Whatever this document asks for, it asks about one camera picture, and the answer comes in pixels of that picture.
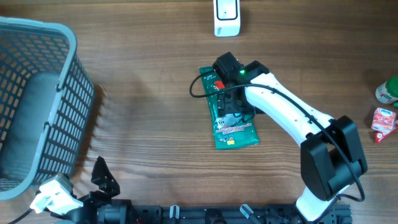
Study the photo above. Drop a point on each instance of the green 3M gloves packet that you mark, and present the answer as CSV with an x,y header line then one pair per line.
x,y
230,131

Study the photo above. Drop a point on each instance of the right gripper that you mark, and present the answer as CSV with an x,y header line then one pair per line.
x,y
226,105

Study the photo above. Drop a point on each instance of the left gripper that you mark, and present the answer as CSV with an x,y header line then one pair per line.
x,y
107,182

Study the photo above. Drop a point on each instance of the red coffee stick sachet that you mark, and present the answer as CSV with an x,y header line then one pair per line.
x,y
380,136

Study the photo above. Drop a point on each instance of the pink tissue packet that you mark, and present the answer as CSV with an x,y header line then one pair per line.
x,y
383,120

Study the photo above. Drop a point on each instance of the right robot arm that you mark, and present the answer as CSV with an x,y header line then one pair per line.
x,y
331,153

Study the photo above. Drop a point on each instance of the grey plastic mesh basket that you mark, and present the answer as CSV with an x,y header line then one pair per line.
x,y
46,100

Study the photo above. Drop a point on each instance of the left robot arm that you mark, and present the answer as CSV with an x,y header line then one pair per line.
x,y
119,211

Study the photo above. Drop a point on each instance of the green lid white jar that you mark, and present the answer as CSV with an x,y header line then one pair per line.
x,y
388,91

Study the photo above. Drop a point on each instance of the white barcode scanner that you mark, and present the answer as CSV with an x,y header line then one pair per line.
x,y
227,18

